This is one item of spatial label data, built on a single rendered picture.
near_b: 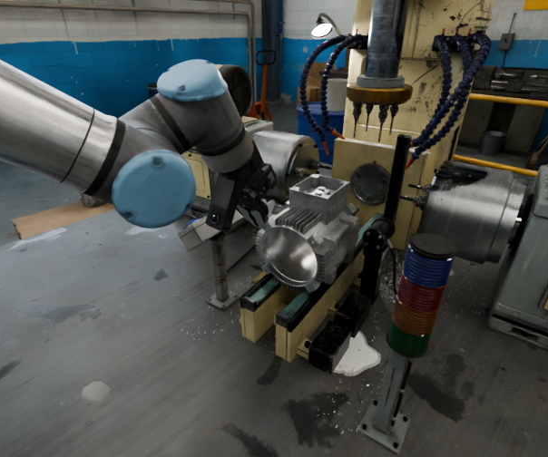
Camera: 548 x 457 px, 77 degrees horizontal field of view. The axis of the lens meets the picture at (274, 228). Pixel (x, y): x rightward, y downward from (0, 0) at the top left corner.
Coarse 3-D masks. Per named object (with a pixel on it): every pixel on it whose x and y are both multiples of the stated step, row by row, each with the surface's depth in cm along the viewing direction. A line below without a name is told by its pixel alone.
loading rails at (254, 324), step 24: (360, 240) 102; (360, 264) 107; (264, 288) 85; (336, 288) 93; (240, 312) 83; (264, 312) 84; (288, 312) 78; (312, 312) 83; (288, 336) 76; (288, 360) 80
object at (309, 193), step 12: (312, 180) 89; (324, 180) 88; (336, 180) 87; (300, 192) 80; (312, 192) 84; (324, 192) 84; (336, 192) 80; (300, 204) 81; (312, 204) 79; (324, 204) 77; (336, 204) 81; (324, 216) 79; (336, 216) 84
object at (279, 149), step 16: (256, 144) 116; (272, 144) 113; (288, 144) 111; (304, 144) 114; (272, 160) 111; (288, 160) 109; (304, 160) 117; (272, 176) 112; (288, 176) 110; (304, 176) 112; (272, 192) 115; (288, 192) 114
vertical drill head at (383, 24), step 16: (384, 0) 84; (400, 0) 84; (384, 16) 86; (400, 16) 86; (384, 32) 87; (400, 32) 87; (368, 48) 92; (384, 48) 89; (400, 48) 90; (368, 64) 93; (384, 64) 91; (368, 80) 92; (384, 80) 91; (400, 80) 92; (352, 96) 95; (368, 96) 91; (384, 96) 90; (400, 96) 91; (368, 112) 106; (384, 112) 94
